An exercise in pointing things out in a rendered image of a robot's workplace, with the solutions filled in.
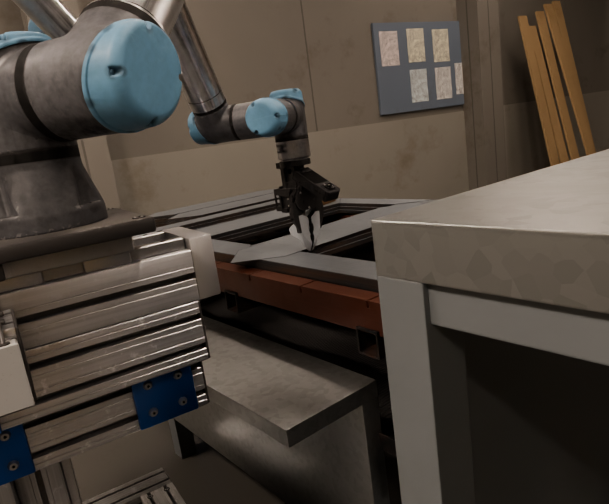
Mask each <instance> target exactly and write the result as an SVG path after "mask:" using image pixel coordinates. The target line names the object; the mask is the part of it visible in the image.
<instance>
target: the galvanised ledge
mask: <svg viewBox="0 0 609 504"><path fill-rule="evenodd" d="M203 320H204V326H205V331H206V336H207V342H208V347H209V352H210V358H209V359H207V360H204V361H202V364H203V369H204V374H205V379H206V385H207V390H208V395H209V400H211V401H213V402H214V403H216V404H218V405H219V406H221V407H222V408H224V409H226V410H227V411H229V412H231V413H232V414H234V415H236V416H237V417H239V418H240V419H242V420H244V421H245V422H247V423H249V424H250V425H252V426H253V427H255V428H257V429H258V430H260V431H262V432H263V433H265V434H267V435H268V436H270V437H271V438H273V439H275V440H276V441H278V442H280V443H281V444H283V445H284V446H286V447H288V448H290V447H292V446H294V445H295V444H297V443H299V442H300V441H302V440H304V439H305V438H307V437H309V436H310V435H312V434H314V433H315V432H317V431H319V430H321V429H322V428H324V427H326V426H327V425H329V424H331V423H332V422H334V421H336V420H337V419H339V418H341V417H343V416H344V415H346V414H348V413H349V412H351V411H353V410H354V409H356V408H358V407H359V406H361V405H363V404H365V403H366V402H368V401H370V400H371V399H373V398H375V397H376V396H378V391H377V382H376V380H375V379H373V378H370V377H367V376H364V375H362V374H359V373H356V372H354V371H351V370H348V369H346V368H343V367H340V366H338V365H335V364H332V363H330V362H327V361H324V360H321V359H319V358H316V357H313V356H311V355H308V354H305V353H303V352H300V351H297V350H295V349H292V348H289V347H287V346H284V345H281V344H278V343H276V342H273V341H270V340H268V339H265V338H262V337H260V336H257V335H254V334H252V333H249V332H246V331H243V330H241V329H238V328H235V327H233V326H230V325H227V324H225V323H222V322H219V321H217V320H214V319H211V318H209V317H206V316H203Z"/></svg>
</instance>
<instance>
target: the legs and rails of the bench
mask: <svg viewBox="0 0 609 504"><path fill-rule="evenodd" d="M428 295H429V306H430V318H431V324H433V325H437V326H441V327H445V328H450V329H454V330H458V331H462V332H467V333H471V334H475V335H479V336H484V337H488V338H492V339H496V340H500V341H505V342H509V343H513V344H517V345H522V346H526V347H530V348H534V349H539V350H543V351H547V352H551V353H556V354H560V355H564V356H568V357H572V358H577V359H581V360H585V361H589V362H594V363H598V364H602V365H606V366H609V314H606V313H600V312H594V311H588V310H582V309H576V308H569V307H563V306H557V305H551V304H545V303H539V302H533V301H527V300H521V299H515V298H509V297H503V296H497V295H491V294H485V293H479V292H473V291H467V290H461V289H455V288H449V287H443V286H437V285H431V284H428Z"/></svg>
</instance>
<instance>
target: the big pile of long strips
mask: <svg viewBox="0 0 609 504"><path fill-rule="evenodd" d="M274 200H275V196H274V189H270V190H262V191H257V192H252V193H247V194H242V195H238V196H233V197H228V198H224V199H219V200H214V201H209V202H205V203H200V204H195V205H191V206H186V207H181V208H176V209H172V210H167V211H162V212H158V213H154V214H152V215H149V216H152V217H154V219H155V224H156V228H157V227H162V226H166V225H170V224H175V223H179V222H183V221H188V220H192V219H196V218H201V217H205V216H209V215H214V214H218V213H222V212H227V211H231V210H235V209H240V208H244V207H248V206H253V205H257V204H261V203H266V202H270V201H274Z"/></svg>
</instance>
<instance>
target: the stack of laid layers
mask: <svg viewBox="0 0 609 504"><path fill-rule="evenodd" d="M394 205H402V204H394ZM394 205H393V204H352V203H338V204H334V205H330V206H326V207H324V216H323V217H326V216H330V215H333V214H337V213H357V214H360V213H364V212H367V211H370V210H373V209H377V208H380V207H387V206H394ZM274 210H276V204H272V205H268V206H264V207H259V208H255V209H251V210H247V211H242V212H238V213H234V214H230V215H225V216H221V217H217V218H213V219H208V220H204V221H200V222H196V223H191V224H187V225H183V226H180V227H184V228H188V229H192V230H196V229H200V228H204V227H208V226H212V225H216V224H220V223H224V222H228V221H233V220H237V219H241V218H245V217H249V216H253V215H257V214H261V213H265V212H269V211H274ZM292 225H293V222H292V221H291V218H290V216H287V217H283V218H280V219H276V220H272V221H268V222H264V223H260V224H256V225H252V226H249V227H245V228H241V229H237V230H233V231H229V232H225V233H221V234H218V235H214V236H211V239H215V240H222V241H229V242H235V241H238V240H242V239H246V238H249V237H253V236H257V235H260V234H264V233H268V232H271V231H275V230H278V229H282V228H286V227H289V226H292ZM370 241H373V235H372V228H369V229H366V230H363V231H360V232H357V233H354V234H351V235H348V236H345V237H342V238H339V239H336V240H333V241H330V242H327V243H324V244H321V245H318V246H315V247H314V249H313V250H311V251H308V250H307V249H306V250H303V251H302V252H309V253H316V254H323V255H331V254H334V253H337V252H340V251H343V250H346V249H349V248H352V247H355V246H358V245H361V244H364V243H367V242H370ZM234 256H235V255H229V254H224V253H218V252H214V257H215V260H216V261H221V262H226V263H230V262H231V261H232V259H233V258H234ZM231 264H236V265H241V266H246V267H251V268H256V269H261V270H263V271H264V270H266V271H271V272H276V273H281V274H286V275H291V276H296V277H301V278H306V279H311V280H315V281H321V282H326V283H331V284H336V285H342V286H347V287H352V288H357V289H362V290H367V291H372V292H377V293H379V290H378V281H377V280H372V279H367V278H361V277H355V276H349V275H344V274H338V273H332V272H327V271H321V270H315V269H309V268H304V267H298V266H292V265H287V264H281V263H275V262H269V261H264V260H253V261H245V262H238V263H231Z"/></svg>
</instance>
